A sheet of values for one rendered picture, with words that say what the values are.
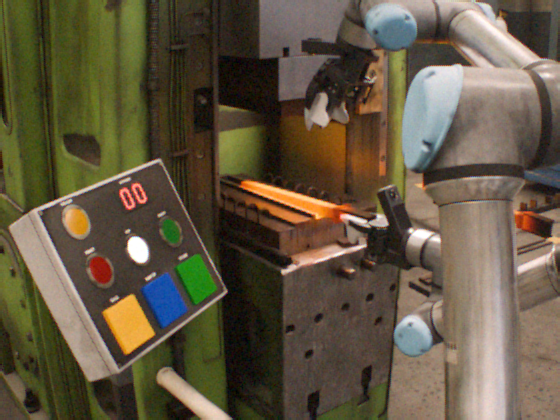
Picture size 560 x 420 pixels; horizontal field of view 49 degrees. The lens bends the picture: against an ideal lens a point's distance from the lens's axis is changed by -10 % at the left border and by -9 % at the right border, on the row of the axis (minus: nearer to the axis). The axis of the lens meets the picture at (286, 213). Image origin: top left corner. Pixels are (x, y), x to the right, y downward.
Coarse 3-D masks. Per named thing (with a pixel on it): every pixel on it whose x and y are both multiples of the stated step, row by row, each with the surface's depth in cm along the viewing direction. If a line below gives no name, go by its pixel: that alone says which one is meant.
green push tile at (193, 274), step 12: (180, 264) 116; (192, 264) 118; (204, 264) 121; (180, 276) 115; (192, 276) 117; (204, 276) 120; (192, 288) 116; (204, 288) 119; (216, 288) 121; (192, 300) 115
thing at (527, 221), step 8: (520, 216) 155; (528, 216) 154; (536, 216) 152; (544, 216) 152; (520, 224) 155; (528, 224) 155; (536, 224) 153; (544, 224) 150; (552, 224) 149; (528, 232) 154; (536, 232) 153; (544, 232) 151
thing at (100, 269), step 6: (96, 258) 101; (102, 258) 102; (90, 264) 99; (96, 264) 100; (102, 264) 101; (108, 264) 102; (90, 270) 99; (96, 270) 100; (102, 270) 101; (108, 270) 102; (96, 276) 99; (102, 276) 100; (108, 276) 101; (102, 282) 100
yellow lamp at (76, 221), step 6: (72, 210) 100; (78, 210) 101; (66, 216) 99; (72, 216) 100; (78, 216) 101; (84, 216) 102; (72, 222) 99; (78, 222) 100; (84, 222) 101; (72, 228) 99; (78, 228) 100; (84, 228) 101; (78, 234) 99
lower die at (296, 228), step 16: (240, 176) 189; (240, 192) 175; (256, 192) 171; (240, 208) 166; (272, 208) 162; (288, 208) 162; (240, 224) 161; (256, 224) 156; (272, 224) 155; (288, 224) 154; (304, 224) 154; (320, 224) 158; (336, 224) 161; (272, 240) 153; (288, 240) 152; (304, 240) 156; (320, 240) 159
